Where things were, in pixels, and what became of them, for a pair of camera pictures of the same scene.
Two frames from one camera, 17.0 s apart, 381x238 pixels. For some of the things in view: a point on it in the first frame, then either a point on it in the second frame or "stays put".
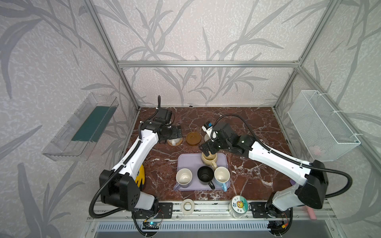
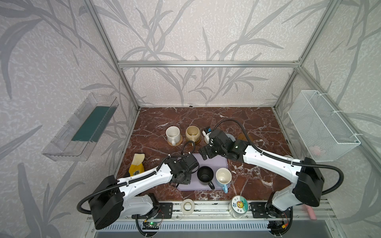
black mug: x=205 y=175 stays put
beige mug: x=210 y=160 → x=192 y=133
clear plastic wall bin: x=74 y=141 stays put
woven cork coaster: x=170 y=144 stays put
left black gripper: x=174 y=134 → x=188 y=179
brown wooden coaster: x=193 y=138 stays put
